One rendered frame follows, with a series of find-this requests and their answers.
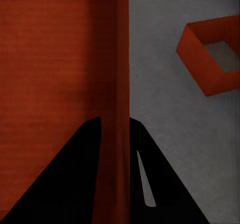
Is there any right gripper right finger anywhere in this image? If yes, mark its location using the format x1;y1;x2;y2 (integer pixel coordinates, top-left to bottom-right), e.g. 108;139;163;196
129;118;210;224

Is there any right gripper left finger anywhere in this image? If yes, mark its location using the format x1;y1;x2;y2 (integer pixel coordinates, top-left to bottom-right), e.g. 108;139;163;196
0;117;102;224

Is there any storage box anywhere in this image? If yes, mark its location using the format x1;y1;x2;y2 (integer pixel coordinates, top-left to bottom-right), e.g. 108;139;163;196
176;15;240;97
0;0;131;224

